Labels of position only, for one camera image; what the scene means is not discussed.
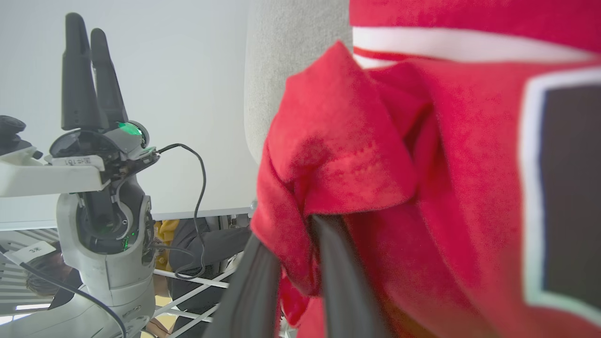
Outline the white and grey left gripper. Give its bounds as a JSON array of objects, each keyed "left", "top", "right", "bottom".
[{"left": 0, "top": 13, "right": 161, "bottom": 198}]

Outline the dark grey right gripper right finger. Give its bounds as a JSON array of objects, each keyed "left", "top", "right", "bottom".
[{"left": 309, "top": 216, "right": 393, "bottom": 338}]

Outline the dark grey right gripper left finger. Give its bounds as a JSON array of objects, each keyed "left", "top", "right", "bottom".
[{"left": 202, "top": 234, "right": 282, "bottom": 338}]

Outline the red Bulls basketball jersey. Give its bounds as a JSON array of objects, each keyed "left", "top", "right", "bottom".
[{"left": 250, "top": 0, "right": 601, "bottom": 338}]

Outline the white metal rack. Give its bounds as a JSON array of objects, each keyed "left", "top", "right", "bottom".
[{"left": 151, "top": 264, "right": 241, "bottom": 338}]

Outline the person in dark jacket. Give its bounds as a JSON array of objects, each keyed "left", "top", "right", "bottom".
[{"left": 168, "top": 216, "right": 255, "bottom": 338}]

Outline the yellow garment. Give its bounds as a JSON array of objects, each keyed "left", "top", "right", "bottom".
[{"left": 154, "top": 219, "right": 181, "bottom": 272}]

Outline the grey fabric sofa cushion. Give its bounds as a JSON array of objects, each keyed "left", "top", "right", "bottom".
[{"left": 244, "top": 0, "right": 354, "bottom": 165}]

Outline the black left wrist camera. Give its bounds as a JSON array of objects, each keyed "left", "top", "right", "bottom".
[{"left": 0, "top": 115, "right": 44, "bottom": 161}]

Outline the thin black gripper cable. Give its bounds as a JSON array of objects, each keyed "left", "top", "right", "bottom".
[{"left": 149, "top": 143, "right": 208, "bottom": 281}]

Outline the white cable label tag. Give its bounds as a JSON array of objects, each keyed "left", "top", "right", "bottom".
[{"left": 8, "top": 240, "right": 58, "bottom": 265}]

